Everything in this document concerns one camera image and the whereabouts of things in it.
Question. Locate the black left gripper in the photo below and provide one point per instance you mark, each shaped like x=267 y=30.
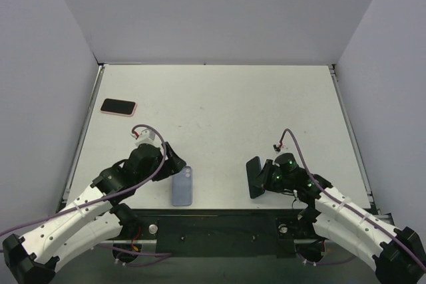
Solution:
x=167 y=161

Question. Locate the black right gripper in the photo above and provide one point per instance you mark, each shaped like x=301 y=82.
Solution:
x=266 y=177

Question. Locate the lilac phone case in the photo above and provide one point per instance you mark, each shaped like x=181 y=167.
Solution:
x=182 y=187

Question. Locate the black phone from lilac case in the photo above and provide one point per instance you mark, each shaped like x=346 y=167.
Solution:
x=255 y=177

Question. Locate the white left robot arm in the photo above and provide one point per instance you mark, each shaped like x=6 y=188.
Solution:
x=96 y=215

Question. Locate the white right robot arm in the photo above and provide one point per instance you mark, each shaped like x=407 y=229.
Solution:
x=394 y=255

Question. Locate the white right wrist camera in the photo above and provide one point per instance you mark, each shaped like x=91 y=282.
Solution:
x=278 y=147

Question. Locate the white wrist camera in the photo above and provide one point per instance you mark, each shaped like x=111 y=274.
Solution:
x=278 y=147
x=146 y=136

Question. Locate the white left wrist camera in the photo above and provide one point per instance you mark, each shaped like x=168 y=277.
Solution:
x=146 y=136

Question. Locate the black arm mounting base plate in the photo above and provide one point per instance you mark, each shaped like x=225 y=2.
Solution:
x=224 y=233

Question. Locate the aluminium table edge rail right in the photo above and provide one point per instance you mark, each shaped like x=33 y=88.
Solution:
x=358 y=157

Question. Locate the aluminium table edge rail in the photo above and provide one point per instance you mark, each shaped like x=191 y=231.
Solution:
x=67 y=187
x=358 y=157

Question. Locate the aluminium table edge rail left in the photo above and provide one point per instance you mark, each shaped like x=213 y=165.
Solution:
x=67 y=187

